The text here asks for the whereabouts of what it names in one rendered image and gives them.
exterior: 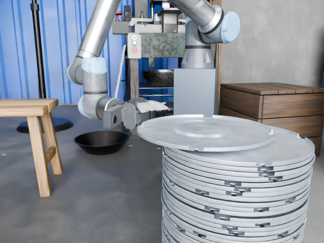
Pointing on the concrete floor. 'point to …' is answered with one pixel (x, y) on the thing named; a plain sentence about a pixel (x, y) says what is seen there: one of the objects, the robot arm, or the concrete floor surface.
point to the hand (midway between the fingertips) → (161, 121)
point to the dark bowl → (101, 141)
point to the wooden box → (277, 107)
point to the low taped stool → (35, 127)
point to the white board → (119, 71)
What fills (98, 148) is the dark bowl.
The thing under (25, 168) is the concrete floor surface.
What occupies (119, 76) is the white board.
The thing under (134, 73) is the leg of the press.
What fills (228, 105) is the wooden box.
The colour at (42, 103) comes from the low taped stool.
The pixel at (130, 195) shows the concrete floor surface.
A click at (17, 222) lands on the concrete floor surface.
